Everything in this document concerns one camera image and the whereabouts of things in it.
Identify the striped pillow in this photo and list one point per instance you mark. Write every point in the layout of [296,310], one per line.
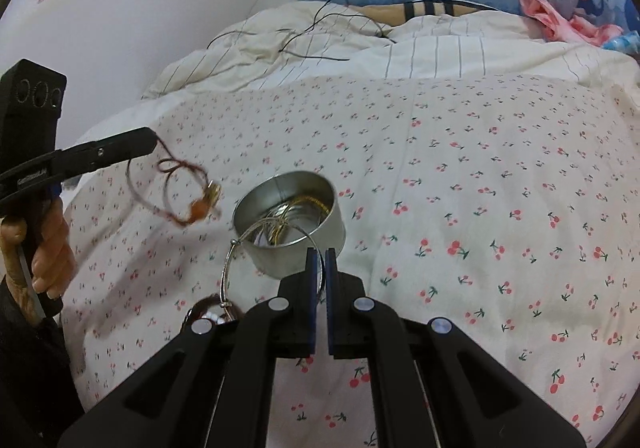
[398,14]

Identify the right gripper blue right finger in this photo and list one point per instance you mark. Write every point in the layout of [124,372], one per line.
[345,339]

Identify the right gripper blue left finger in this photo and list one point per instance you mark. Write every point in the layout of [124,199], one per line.
[298,325]

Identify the cherry print bed sheet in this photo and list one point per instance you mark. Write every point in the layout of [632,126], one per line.
[509,205]

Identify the pile of mixed jewelry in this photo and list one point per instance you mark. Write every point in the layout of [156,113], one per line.
[214,309]

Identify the white striped duvet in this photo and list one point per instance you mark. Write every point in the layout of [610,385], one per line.
[310,39]

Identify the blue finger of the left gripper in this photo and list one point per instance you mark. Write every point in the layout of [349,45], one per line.
[60,165]

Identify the round silver metal tin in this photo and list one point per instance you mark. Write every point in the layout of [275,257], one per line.
[284,216]

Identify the light blue patterned cloth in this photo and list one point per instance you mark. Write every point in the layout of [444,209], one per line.
[628,44]

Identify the person's left hand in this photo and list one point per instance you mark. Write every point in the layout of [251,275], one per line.
[53,265]

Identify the pink cloth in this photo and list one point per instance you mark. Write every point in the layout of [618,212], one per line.
[575,29]

